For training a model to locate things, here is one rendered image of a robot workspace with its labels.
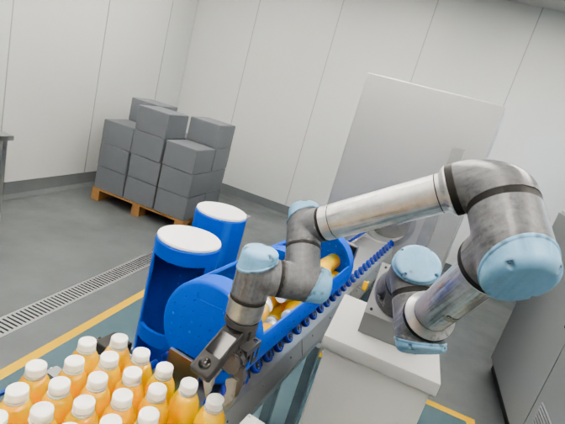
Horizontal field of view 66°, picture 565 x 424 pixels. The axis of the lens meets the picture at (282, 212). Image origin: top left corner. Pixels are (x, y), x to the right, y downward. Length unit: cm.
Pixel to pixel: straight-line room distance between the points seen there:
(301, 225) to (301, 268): 10
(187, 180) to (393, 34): 325
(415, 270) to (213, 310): 52
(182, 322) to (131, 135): 388
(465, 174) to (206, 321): 73
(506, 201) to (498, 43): 541
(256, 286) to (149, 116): 409
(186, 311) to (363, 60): 523
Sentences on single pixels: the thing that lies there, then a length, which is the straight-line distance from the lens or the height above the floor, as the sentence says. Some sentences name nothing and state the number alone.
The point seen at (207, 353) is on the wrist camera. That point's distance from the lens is 89.
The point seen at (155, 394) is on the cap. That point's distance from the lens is 99.
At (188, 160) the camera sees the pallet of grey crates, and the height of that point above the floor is 80.
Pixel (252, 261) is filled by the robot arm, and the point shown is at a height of 143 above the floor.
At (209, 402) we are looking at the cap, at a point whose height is 110.
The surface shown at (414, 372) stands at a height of 115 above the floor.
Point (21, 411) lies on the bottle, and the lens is 100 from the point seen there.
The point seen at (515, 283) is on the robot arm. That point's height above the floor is 156.
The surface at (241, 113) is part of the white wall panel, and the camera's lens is 654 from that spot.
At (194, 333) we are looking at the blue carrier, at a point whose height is 108.
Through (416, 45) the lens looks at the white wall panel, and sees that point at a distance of 608.
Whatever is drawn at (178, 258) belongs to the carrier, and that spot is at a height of 99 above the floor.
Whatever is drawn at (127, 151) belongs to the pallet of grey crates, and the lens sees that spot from 501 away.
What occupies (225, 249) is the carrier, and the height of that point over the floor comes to 87.
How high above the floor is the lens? 174
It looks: 15 degrees down
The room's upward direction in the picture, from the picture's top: 16 degrees clockwise
